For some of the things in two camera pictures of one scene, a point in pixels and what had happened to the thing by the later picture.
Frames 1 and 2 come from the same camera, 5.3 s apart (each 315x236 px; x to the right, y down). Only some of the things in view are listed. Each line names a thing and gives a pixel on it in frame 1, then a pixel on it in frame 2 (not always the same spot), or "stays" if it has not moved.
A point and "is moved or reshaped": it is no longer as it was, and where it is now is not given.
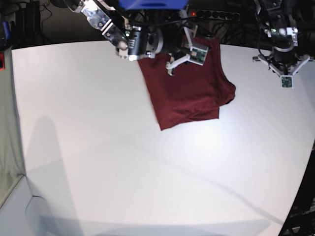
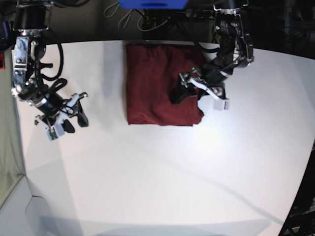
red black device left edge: (2, 67) stays
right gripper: (288, 69) to (210, 77)
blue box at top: (132, 5) stays
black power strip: (215, 14) stays
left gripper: (178, 41) to (56, 111)
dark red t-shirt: (194, 93) is moved or reshaped
